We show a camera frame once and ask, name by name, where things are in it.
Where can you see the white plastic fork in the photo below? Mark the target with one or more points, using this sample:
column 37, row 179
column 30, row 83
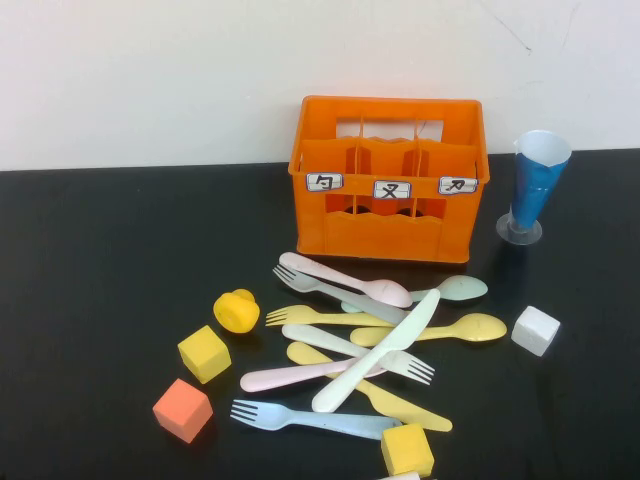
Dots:
column 310, row 334

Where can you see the pale white plastic knife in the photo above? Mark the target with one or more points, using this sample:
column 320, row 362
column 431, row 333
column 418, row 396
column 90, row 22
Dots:
column 340, row 390

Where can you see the light blue plastic fork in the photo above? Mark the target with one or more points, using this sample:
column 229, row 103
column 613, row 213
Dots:
column 270, row 416

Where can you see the orange plastic cutlery holder crate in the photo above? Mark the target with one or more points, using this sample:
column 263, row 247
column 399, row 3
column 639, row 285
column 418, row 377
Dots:
column 380, row 240

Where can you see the grey plastic fork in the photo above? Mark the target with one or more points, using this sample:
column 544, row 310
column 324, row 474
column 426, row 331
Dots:
column 306, row 283

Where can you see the white label spoon character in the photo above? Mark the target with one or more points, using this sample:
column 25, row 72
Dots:
column 324, row 183

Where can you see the yellow plastic fork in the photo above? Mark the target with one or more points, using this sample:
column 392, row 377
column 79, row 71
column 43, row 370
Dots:
column 300, row 315

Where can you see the white label fork character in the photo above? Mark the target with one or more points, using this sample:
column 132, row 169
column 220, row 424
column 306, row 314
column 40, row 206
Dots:
column 392, row 190

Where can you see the pink plastic spoon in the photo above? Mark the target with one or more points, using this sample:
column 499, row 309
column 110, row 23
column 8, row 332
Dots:
column 390, row 294

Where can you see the yellow round plastic toy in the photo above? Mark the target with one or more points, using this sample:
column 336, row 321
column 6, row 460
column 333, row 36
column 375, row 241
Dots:
column 235, row 312

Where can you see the pink plastic knife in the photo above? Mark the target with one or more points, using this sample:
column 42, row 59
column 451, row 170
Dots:
column 270, row 379

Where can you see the white label knife character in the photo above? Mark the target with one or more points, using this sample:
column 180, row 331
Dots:
column 457, row 185

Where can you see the mint green plastic spoon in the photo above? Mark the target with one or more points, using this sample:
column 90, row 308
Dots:
column 465, row 288

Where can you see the yellow foam cube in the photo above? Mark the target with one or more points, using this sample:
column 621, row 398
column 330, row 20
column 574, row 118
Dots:
column 407, row 450
column 204, row 355

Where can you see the yellow plastic spoon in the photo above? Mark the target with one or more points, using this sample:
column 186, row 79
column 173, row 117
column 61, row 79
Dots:
column 475, row 327

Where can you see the blue cone cup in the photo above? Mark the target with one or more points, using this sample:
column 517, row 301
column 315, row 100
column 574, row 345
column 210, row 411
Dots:
column 507, row 231

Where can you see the yellow plastic knife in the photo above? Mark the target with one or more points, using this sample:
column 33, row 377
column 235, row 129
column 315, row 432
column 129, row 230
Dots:
column 410, row 412

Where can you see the orange foam cube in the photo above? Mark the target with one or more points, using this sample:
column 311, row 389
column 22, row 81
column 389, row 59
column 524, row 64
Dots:
column 182, row 410

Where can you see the blue paper cone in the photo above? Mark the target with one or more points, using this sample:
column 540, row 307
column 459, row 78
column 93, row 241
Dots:
column 535, row 190

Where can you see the white foam cube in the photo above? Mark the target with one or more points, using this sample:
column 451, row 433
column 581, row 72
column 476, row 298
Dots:
column 535, row 330

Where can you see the white foam block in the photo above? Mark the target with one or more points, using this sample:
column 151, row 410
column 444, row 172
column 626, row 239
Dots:
column 400, row 477

